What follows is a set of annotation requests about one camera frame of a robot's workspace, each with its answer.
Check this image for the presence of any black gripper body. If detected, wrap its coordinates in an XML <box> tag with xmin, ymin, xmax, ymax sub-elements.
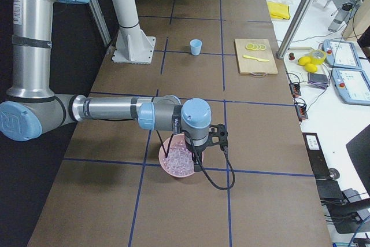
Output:
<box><xmin>191</xmin><ymin>124</ymin><xmax>228</xmax><ymax>172</ymax></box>

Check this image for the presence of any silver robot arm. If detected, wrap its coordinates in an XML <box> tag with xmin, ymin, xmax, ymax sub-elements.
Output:
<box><xmin>1</xmin><ymin>0</ymin><xmax>228</xmax><ymax>171</ymax></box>

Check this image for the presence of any light blue plastic cup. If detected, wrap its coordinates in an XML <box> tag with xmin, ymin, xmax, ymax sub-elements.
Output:
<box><xmin>190</xmin><ymin>39</ymin><xmax>202</xmax><ymax>56</ymax></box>

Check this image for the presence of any pink bowl of ice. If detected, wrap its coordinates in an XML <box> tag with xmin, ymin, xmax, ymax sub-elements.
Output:
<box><xmin>158</xmin><ymin>134</ymin><xmax>195</xmax><ymax>178</ymax></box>

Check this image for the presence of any wooden cutting board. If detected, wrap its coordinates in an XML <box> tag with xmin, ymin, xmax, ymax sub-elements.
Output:
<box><xmin>234</xmin><ymin>39</ymin><xmax>278</xmax><ymax>76</ymax></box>

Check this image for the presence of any yellow plastic knife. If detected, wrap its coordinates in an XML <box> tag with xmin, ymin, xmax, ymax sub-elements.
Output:
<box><xmin>242</xmin><ymin>55</ymin><xmax>269</xmax><ymax>62</ymax></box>

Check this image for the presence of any yellow cloth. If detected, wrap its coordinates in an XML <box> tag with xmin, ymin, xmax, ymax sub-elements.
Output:
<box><xmin>267</xmin><ymin>1</ymin><xmax>291</xmax><ymax>20</ymax></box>

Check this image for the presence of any yellow lemon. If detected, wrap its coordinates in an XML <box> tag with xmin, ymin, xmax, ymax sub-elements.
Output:
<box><xmin>298</xmin><ymin>56</ymin><xmax>311</xmax><ymax>67</ymax></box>
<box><xmin>304</xmin><ymin>63</ymin><xmax>317</xmax><ymax>73</ymax></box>

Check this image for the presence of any dark wallet pouch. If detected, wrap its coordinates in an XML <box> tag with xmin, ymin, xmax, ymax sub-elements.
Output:
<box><xmin>308</xmin><ymin>72</ymin><xmax>330</xmax><ymax>89</ymax></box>

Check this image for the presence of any yellow tape roll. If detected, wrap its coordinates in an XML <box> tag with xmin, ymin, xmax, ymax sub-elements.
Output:
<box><xmin>309</xmin><ymin>50</ymin><xmax>327</xmax><ymax>65</ymax></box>

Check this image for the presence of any teach pendant tablet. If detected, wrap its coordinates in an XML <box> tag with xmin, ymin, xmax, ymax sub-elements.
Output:
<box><xmin>322</xmin><ymin>39</ymin><xmax>362</xmax><ymax>69</ymax></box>
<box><xmin>332</xmin><ymin>68</ymin><xmax>369</xmax><ymax>106</ymax></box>

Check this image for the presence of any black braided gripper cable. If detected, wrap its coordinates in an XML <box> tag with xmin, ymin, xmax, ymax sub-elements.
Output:
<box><xmin>183</xmin><ymin>131</ymin><xmax>235</xmax><ymax>191</ymax></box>

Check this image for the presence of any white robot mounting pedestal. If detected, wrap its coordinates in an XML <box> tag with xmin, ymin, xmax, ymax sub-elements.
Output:
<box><xmin>112</xmin><ymin>0</ymin><xmax>156</xmax><ymax>64</ymax></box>

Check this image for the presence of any aluminium frame post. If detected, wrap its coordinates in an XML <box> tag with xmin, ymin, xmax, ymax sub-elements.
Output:
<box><xmin>276</xmin><ymin>0</ymin><xmax>313</xmax><ymax>59</ymax></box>

